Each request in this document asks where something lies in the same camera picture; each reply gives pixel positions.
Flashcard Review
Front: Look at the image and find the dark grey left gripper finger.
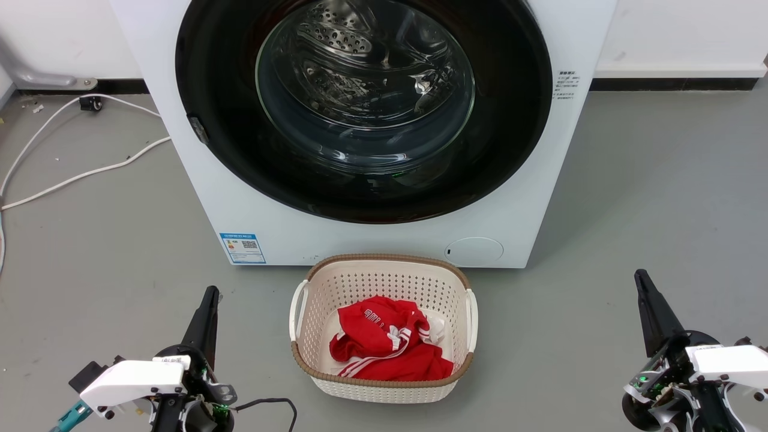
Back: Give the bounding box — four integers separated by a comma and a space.
182, 286, 213, 358
200, 286, 220, 367

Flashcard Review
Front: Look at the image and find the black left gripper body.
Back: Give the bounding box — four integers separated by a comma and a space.
154, 345, 238, 409

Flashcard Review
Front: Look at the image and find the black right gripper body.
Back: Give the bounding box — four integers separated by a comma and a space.
624, 333, 721, 394

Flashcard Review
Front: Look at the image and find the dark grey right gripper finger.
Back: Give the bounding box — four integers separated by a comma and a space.
635, 269, 667, 358
641, 269, 686, 349

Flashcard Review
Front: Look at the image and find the round black glass washer door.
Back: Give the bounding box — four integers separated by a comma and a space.
175, 0, 553, 224

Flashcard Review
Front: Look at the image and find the white front-load washing machine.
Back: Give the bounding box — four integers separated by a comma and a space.
110, 0, 619, 269

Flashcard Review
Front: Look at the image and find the blue energy label sticker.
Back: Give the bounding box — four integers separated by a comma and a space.
219, 233, 266, 265

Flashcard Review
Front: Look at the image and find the red garment with white stripes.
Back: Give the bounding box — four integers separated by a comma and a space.
329, 296, 454, 382

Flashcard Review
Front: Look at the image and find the cream perforated laundry basket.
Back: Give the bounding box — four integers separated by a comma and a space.
289, 253, 479, 404

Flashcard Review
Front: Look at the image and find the round white filter cover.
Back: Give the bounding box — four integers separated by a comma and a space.
445, 237, 505, 268

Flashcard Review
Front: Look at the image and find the small printed text sticker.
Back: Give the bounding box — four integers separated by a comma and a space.
553, 70, 581, 101

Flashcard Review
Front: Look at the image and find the teal cable connector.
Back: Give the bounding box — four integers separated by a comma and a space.
50, 401, 94, 432

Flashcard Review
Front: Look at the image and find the white floor cable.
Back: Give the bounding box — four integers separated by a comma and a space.
0, 94, 163, 196
0, 136, 172, 212

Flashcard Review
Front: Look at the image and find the grey wall pipe bracket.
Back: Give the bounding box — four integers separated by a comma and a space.
0, 36, 98, 92

